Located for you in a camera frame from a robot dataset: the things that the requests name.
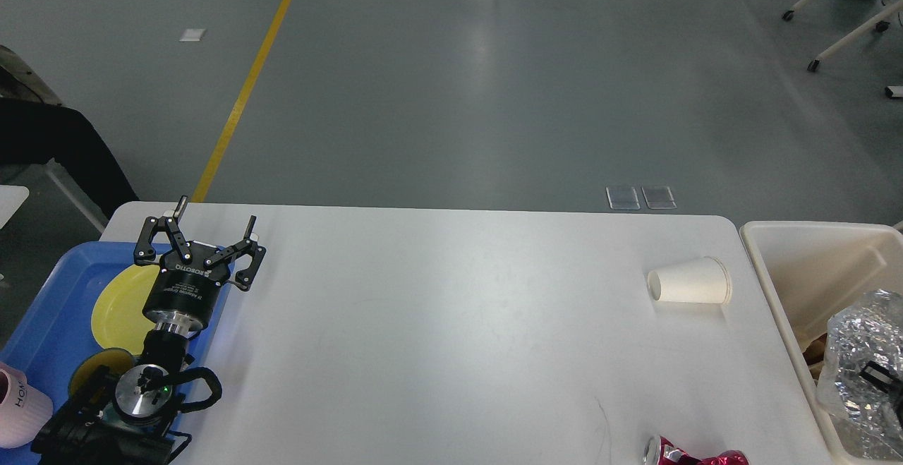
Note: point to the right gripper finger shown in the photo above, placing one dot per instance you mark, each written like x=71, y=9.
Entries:
x=882, y=379

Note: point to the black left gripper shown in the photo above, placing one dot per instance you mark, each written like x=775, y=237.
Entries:
x=187, y=288

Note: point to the aluminium foil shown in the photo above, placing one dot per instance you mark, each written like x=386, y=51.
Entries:
x=869, y=329
x=862, y=445

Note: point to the brown paper bag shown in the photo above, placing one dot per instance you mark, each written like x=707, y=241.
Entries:
x=814, y=354

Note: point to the yellow plastic plate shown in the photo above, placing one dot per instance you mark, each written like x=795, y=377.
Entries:
x=118, y=318

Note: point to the crushed red can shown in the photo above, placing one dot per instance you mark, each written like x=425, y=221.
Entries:
x=660, y=450

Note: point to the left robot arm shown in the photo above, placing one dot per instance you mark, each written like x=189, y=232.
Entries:
x=127, y=418

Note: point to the white plastic bin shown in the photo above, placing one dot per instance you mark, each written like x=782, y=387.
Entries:
x=809, y=271

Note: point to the white paper cup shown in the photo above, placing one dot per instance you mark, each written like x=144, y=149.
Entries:
x=703, y=280

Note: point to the small white side table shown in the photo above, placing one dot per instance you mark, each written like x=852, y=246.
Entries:
x=11, y=199

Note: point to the pink mug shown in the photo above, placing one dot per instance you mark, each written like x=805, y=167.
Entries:
x=24, y=409

